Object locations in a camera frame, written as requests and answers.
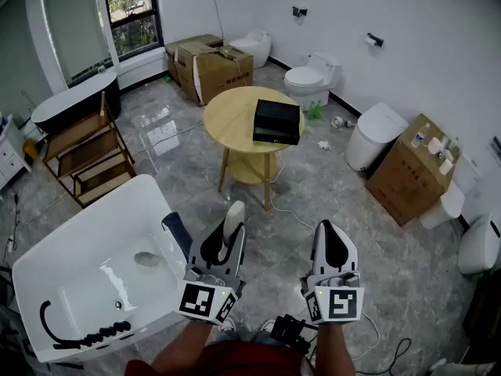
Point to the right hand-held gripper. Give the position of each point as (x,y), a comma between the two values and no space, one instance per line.
(340,306)

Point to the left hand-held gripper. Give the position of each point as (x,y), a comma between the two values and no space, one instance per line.
(201,302)

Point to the black box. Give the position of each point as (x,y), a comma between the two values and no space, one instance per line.
(276,116)

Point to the person's left forearm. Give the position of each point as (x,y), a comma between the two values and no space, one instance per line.
(184,347)

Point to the person's right forearm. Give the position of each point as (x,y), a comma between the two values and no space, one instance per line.
(332,347)

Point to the tall cardboard box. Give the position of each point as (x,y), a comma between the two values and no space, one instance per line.
(407,178)

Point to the dark blue towel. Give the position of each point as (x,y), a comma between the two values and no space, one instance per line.
(178,229)

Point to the person's left shoe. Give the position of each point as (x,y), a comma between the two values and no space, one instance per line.
(228,324)

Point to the person's shoe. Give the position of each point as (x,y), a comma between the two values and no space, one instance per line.
(268,325)
(228,324)

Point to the grey stone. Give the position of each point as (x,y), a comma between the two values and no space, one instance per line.
(146,259)

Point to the person's right shoe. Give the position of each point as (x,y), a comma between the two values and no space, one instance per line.
(268,325)

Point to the person's blue jeans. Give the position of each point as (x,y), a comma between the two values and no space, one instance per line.
(250,336)

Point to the black waist device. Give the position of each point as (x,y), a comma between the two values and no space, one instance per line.
(287,329)

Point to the person's red shirt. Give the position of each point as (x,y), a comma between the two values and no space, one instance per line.
(242,360)

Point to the white rectangular bathtub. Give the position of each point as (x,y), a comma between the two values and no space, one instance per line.
(117,218)

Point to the crumpled white paper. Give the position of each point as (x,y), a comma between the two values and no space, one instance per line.
(324,145)

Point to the white smart toilet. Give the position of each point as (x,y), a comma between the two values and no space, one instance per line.
(375,135)

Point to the white paper sheet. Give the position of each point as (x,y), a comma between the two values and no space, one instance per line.
(163,137)

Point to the white handheld shower head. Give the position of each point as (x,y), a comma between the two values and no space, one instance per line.
(338,122)

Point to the round wooden table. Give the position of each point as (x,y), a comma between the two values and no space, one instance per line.
(231,120)

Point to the white toilet paper roll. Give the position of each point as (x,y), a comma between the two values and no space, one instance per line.
(435,145)
(446,167)

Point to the white toilet with black trim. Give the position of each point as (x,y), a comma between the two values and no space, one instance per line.
(477,249)

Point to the black bathtub faucet set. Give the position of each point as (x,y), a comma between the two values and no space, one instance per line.
(98,336)

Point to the clear bottle blue label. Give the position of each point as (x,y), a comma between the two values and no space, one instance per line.
(420,136)

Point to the dark wooden cabinet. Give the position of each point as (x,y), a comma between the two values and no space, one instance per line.
(485,315)

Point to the wooden shelf rack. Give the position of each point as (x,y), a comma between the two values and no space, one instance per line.
(86,151)

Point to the white toilet with tank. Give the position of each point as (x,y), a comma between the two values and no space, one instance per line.
(305,80)

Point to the cardboard boxes near window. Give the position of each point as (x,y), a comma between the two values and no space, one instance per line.
(223,74)

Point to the black oval bathtub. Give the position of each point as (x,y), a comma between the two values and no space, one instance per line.
(82,100)

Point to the egg-shaped white toilet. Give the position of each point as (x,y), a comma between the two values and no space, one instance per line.
(254,47)

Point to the yellow container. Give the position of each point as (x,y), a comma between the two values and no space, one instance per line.
(30,149)

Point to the black toilet paper holder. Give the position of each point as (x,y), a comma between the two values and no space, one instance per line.
(299,12)
(373,40)

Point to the small glass cup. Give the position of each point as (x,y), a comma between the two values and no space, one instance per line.
(102,69)

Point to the white cabinet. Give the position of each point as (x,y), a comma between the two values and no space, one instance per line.
(9,159)

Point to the black framed window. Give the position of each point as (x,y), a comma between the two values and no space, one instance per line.
(133,18)

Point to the grey roller blind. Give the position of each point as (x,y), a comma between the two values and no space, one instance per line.
(74,26)
(21,53)

